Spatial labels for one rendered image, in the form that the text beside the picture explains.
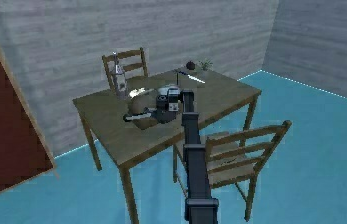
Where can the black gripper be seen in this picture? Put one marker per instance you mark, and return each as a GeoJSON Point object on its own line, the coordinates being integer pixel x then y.
{"type": "Point", "coordinates": [164, 115]}

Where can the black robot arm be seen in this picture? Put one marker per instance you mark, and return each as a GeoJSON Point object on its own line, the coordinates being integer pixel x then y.
{"type": "Point", "coordinates": [197, 173]}

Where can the wooden dining table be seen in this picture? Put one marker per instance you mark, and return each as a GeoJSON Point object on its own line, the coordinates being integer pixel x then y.
{"type": "Point", "coordinates": [107, 126]}

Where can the white bowl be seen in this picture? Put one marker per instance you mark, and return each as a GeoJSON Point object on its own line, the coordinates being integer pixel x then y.
{"type": "Point", "coordinates": [166, 89]}

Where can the clear glass bottle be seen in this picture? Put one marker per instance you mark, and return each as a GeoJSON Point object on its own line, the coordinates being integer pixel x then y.
{"type": "Point", "coordinates": [120, 78]}

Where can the thin black utensil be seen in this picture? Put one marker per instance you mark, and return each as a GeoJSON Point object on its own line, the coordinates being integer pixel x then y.
{"type": "Point", "coordinates": [178, 79]}

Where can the wooden slat-back chair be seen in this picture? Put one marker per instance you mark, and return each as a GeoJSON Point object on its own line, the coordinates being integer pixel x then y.
{"type": "Point", "coordinates": [127, 54]}
{"type": "Point", "coordinates": [229, 175]}

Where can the dark red apple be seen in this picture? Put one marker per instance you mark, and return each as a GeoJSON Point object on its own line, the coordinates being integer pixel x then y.
{"type": "Point", "coordinates": [190, 65]}

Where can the small green house plant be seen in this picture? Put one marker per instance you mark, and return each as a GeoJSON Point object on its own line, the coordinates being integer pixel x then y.
{"type": "Point", "coordinates": [206, 64]}

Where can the dark red door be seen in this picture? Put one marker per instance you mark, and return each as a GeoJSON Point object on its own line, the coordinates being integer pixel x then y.
{"type": "Point", "coordinates": [4, 126]}

